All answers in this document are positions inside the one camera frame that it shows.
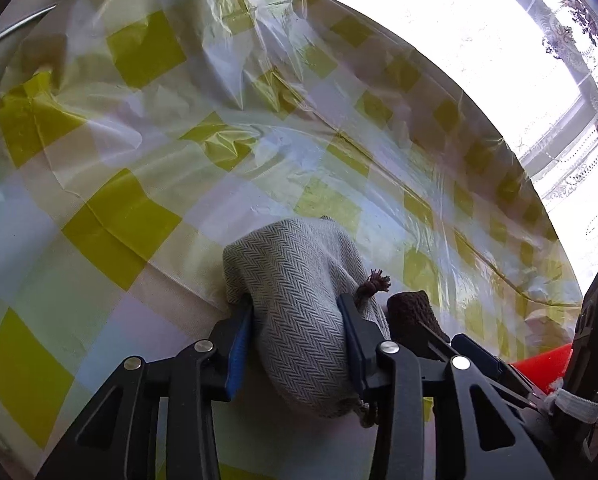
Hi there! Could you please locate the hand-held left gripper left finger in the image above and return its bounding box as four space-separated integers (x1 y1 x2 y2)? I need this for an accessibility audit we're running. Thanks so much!
36 302 254 480

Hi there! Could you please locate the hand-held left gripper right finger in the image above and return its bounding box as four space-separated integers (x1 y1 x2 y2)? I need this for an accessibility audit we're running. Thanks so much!
336 292 555 480

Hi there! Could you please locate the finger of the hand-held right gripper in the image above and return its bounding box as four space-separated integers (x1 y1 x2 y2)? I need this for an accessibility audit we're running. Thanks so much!
413 327 455 361
450 332 550 413

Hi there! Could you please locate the brown knit pouch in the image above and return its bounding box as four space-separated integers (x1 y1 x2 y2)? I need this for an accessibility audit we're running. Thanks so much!
386 290 451 348

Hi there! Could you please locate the grey herringbone pouch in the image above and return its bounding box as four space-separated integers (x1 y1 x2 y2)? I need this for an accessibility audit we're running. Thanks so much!
222 217 392 428

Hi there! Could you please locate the red thermos flask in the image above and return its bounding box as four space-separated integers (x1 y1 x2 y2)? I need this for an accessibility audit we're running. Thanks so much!
509 345 576 395

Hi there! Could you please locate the yellow checked plastic tablecloth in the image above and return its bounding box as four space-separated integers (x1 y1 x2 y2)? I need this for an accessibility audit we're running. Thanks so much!
0 0 585 480

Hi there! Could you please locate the white lace curtain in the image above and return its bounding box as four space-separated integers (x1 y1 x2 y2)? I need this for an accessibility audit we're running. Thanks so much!
494 0 598 281

